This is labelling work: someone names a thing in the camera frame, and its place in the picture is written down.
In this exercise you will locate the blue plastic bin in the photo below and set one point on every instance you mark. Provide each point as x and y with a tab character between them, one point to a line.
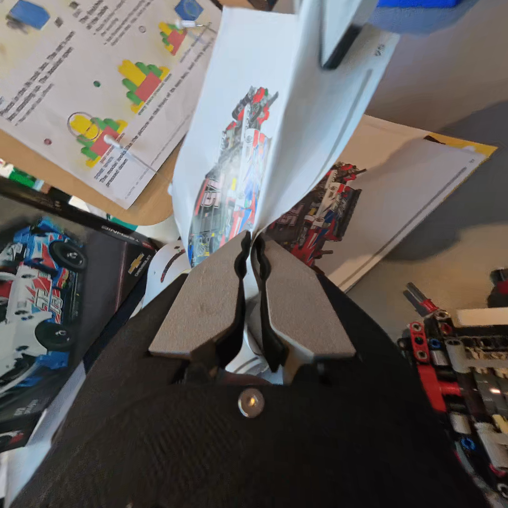
416	3

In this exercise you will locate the black toy set box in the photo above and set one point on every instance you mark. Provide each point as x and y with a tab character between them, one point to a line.
99	270

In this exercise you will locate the printed instruction sheet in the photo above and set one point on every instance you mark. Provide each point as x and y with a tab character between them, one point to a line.
79	79

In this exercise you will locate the red blue black brick car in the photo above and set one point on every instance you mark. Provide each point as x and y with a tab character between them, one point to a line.
436	381

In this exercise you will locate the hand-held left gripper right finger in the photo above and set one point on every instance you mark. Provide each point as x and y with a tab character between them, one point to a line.
305	313

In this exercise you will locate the instruction booklet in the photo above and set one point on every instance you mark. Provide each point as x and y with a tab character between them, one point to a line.
258	59

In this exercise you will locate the wooden document board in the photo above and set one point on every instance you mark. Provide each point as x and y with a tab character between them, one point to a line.
150	206

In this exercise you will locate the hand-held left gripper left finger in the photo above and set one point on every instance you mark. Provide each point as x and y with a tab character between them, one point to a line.
198	313

